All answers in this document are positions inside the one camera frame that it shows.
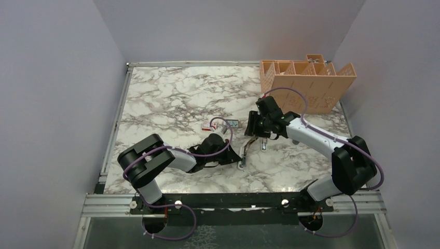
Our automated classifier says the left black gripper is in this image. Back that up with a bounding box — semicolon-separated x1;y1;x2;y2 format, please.
205;139;241;165

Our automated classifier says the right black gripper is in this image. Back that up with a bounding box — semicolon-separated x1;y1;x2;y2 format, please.
244;110;271;138

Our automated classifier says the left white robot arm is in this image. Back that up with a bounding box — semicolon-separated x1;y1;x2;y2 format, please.
117;133;241;213

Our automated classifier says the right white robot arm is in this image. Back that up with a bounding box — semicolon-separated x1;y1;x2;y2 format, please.
245;96;378;211

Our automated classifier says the grey teal staple box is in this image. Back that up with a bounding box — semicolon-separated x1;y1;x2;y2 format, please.
226;119;240;129

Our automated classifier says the red white staple box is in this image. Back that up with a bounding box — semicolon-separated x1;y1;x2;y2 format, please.
201;122;212;131

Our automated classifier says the orange desk organizer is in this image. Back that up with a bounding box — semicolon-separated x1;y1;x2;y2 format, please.
259;54;357;114

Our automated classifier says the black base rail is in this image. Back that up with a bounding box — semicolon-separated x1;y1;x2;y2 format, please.
129;192;334;226

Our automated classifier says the aluminium table frame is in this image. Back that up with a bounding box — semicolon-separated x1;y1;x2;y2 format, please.
74;61;397;248

